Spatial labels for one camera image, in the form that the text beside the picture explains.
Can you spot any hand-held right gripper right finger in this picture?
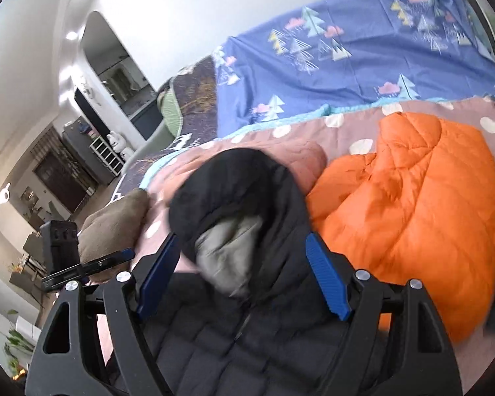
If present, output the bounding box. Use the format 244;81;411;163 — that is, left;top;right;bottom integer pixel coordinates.
305;233;463;396

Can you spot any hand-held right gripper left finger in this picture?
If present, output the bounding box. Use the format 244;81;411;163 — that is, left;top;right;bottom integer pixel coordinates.
25;233;181;396

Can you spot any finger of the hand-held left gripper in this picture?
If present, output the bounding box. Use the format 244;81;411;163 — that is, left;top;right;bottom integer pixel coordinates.
79;248;136;276

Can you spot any black hooded puffer jacket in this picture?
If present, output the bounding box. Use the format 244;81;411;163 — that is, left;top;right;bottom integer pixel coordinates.
105;148;390;396

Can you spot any dining table with chairs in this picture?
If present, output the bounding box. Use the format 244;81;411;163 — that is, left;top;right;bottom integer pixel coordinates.
8;231;50;300

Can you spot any brown pillow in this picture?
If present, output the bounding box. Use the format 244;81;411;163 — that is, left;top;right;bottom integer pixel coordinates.
78;188;151;274

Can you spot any dark wooden door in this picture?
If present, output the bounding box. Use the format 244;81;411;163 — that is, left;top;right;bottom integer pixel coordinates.
32;152;97;215

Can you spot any white ceiling lamp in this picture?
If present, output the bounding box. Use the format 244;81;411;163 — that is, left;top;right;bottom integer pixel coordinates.
0;185;13;222

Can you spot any white cubby shelf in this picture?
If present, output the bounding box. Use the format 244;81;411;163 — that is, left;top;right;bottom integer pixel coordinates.
88;136;125;179

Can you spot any green potted plant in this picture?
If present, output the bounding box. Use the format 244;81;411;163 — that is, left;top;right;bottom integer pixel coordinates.
0;309;39;377

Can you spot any orange puffer jacket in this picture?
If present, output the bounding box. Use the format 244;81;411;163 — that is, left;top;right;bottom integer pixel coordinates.
305;111;495;345

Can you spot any white figurine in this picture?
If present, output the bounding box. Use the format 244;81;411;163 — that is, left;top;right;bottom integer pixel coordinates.
106;130;133;161

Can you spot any pink quilted jacket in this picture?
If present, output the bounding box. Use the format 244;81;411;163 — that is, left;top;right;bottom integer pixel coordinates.
171;139;328;199

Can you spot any dark kitchen cabinet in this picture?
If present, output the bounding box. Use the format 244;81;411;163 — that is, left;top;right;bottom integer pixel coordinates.
121;93;166;142

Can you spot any dark printed blanket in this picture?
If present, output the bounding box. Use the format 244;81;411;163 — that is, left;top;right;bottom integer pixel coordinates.
111;55;220;204

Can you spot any pink polka dot blanket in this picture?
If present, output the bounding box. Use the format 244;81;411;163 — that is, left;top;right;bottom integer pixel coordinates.
130;96;495;364

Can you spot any blue tree print sheet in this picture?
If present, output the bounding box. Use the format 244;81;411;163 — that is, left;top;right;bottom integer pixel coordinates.
212;0;495;139

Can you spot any black wall television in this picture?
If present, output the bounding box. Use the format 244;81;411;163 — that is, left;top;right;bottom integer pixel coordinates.
73;87;98;127

